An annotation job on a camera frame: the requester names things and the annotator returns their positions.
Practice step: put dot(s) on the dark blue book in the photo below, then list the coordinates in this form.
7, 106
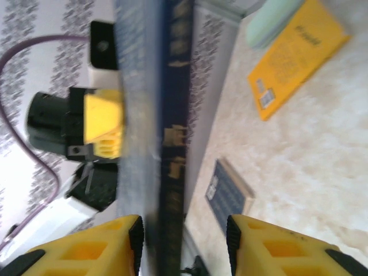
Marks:
172, 115
227, 195

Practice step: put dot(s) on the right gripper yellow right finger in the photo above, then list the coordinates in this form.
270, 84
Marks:
281, 253

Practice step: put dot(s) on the mint green pencil case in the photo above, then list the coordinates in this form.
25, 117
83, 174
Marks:
267, 26

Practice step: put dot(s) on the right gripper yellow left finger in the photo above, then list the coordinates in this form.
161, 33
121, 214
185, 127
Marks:
86, 253

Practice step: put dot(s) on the yellow book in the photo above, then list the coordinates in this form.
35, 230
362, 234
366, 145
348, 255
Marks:
296, 57

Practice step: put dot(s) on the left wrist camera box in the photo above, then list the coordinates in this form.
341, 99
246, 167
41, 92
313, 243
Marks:
103, 46

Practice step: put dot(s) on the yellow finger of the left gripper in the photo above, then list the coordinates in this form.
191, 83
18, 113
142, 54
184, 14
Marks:
103, 120

